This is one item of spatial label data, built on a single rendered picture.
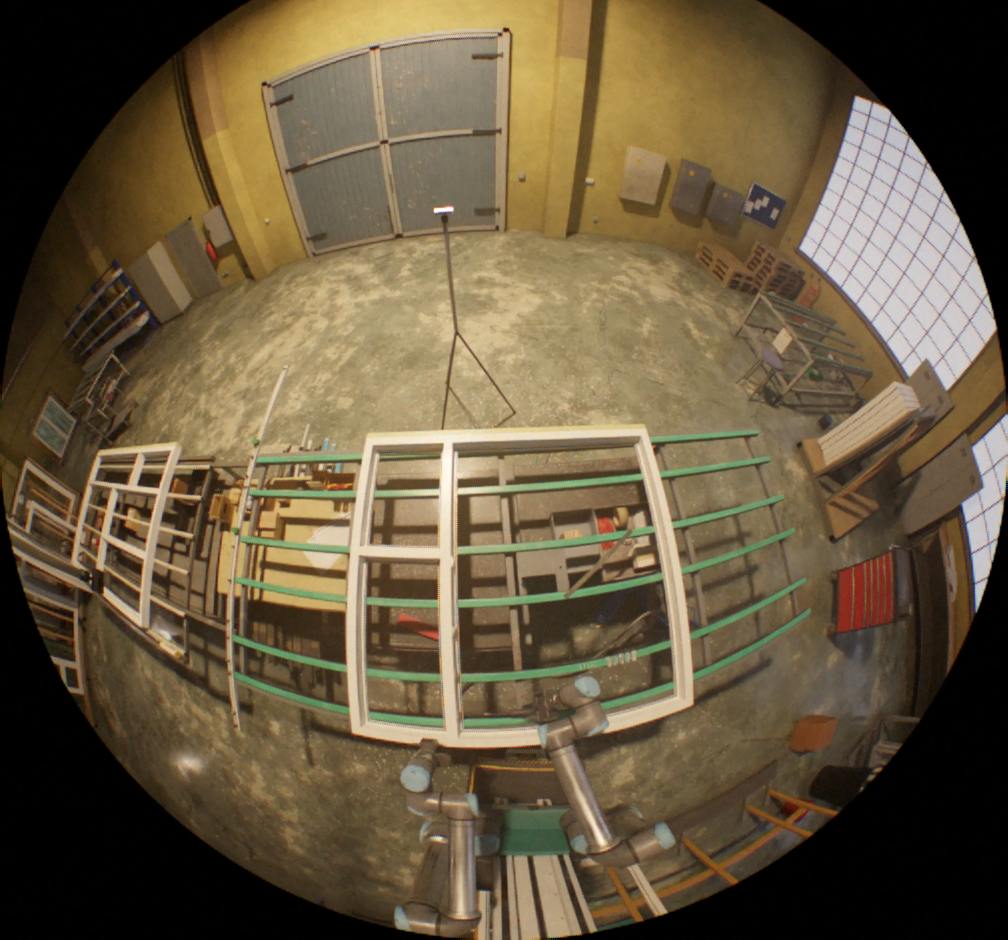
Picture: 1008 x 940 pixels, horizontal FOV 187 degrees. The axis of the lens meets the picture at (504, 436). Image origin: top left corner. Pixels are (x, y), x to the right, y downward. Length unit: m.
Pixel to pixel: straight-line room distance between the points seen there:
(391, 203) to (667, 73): 5.56
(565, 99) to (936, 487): 8.56
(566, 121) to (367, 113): 3.15
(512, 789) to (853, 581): 3.51
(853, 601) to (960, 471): 3.81
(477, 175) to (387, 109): 2.04
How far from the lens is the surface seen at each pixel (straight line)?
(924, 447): 7.19
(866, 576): 3.94
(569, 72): 5.77
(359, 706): 1.53
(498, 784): 2.30
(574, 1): 6.17
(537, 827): 2.04
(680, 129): 6.96
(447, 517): 1.37
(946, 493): 7.13
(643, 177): 6.51
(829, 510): 4.34
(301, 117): 6.59
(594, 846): 1.26
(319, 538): 1.91
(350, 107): 6.22
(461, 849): 1.26
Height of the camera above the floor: 2.23
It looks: 59 degrees down
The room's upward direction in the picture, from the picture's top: 2 degrees clockwise
